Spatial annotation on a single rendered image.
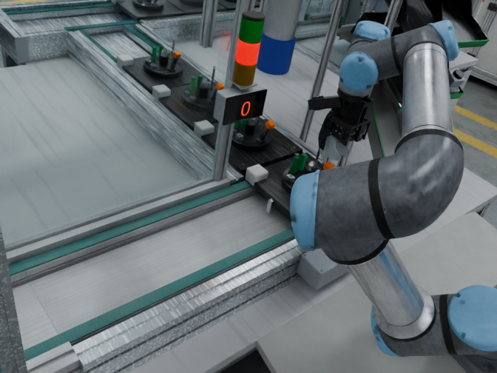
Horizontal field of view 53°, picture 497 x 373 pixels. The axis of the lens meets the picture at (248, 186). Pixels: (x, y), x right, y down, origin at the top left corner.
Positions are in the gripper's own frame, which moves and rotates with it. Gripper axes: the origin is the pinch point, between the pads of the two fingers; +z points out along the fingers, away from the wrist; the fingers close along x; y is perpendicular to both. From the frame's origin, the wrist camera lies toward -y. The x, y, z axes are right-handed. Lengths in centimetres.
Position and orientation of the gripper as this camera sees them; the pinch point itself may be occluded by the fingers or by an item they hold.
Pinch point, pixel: (325, 156)
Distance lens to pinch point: 129.8
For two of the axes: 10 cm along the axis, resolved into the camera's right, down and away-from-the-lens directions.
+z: -1.6, 7.8, 6.0
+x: 7.7, -2.8, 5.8
